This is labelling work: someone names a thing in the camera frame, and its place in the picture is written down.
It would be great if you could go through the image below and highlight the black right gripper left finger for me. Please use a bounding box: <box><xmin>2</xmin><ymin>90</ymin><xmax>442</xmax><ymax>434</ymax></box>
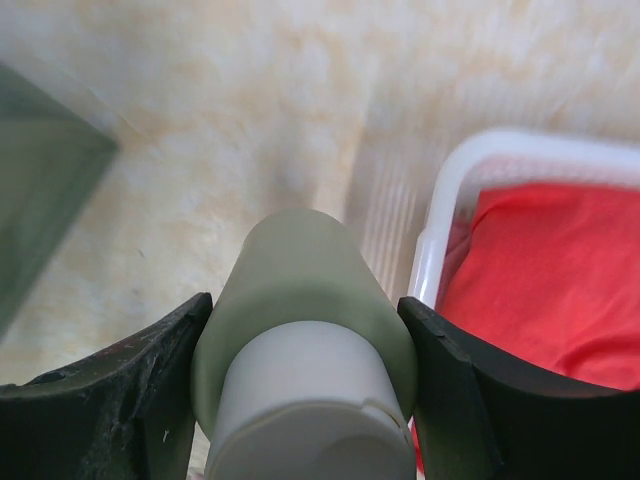
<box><xmin>1</xmin><ymin>293</ymin><xmax>212</xmax><ymax>480</ymax></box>

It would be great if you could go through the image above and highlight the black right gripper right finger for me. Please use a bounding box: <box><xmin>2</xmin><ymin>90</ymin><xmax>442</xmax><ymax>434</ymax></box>
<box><xmin>397</xmin><ymin>297</ymin><xmax>639</xmax><ymax>479</ymax></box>

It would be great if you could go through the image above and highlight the pale green white-capped bottle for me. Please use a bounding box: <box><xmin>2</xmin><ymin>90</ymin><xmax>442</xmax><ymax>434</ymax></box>
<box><xmin>192</xmin><ymin>209</ymin><xmax>417</xmax><ymax>479</ymax></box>

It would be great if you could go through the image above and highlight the green canvas bag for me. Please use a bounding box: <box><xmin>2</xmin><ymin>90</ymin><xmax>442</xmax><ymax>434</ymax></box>
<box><xmin>1</xmin><ymin>66</ymin><xmax>118</xmax><ymax>329</ymax></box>

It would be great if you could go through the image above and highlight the red cloth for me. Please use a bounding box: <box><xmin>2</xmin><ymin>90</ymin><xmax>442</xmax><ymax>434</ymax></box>
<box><xmin>434</xmin><ymin>184</ymin><xmax>639</xmax><ymax>394</ymax></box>

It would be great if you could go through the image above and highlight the white plastic basket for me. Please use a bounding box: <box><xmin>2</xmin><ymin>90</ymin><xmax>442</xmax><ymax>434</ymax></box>
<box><xmin>406</xmin><ymin>130</ymin><xmax>639</xmax><ymax>311</ymax></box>

